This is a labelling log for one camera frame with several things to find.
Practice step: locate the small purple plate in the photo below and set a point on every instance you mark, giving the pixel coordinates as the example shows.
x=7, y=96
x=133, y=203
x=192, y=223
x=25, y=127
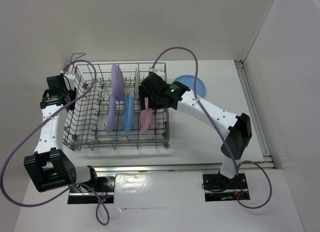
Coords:
x=111, y=114

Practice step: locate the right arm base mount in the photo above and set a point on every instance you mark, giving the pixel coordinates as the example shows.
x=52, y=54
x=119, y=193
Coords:
x=218, y=188

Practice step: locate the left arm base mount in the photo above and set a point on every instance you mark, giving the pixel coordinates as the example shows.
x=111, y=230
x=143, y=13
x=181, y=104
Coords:
x=105, y=188

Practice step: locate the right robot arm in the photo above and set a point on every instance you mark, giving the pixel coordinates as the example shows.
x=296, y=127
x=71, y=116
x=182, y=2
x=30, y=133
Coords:
x=235, y=130

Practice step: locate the grey wire dish rack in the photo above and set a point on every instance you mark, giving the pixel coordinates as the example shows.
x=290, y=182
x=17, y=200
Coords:
x=85, y=127

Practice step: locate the white plate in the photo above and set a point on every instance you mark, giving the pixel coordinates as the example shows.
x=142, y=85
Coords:
x=137, y=83

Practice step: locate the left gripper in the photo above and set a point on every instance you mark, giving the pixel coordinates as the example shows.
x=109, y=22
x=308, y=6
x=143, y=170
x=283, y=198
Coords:
x=73, y=93

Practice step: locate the aluminium rail front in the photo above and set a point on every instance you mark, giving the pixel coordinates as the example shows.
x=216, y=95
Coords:
x=159, y=168

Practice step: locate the pink plate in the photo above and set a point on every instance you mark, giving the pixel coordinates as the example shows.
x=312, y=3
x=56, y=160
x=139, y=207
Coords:
x=145, y=116

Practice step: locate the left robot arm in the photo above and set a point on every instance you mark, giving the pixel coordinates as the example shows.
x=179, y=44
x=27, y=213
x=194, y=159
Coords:
x=48, y=167

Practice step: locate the large purple plate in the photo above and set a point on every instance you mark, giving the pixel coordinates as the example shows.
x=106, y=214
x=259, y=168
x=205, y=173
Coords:
x=117, y=82

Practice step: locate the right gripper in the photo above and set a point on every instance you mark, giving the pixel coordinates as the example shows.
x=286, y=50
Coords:
x=143, y=93

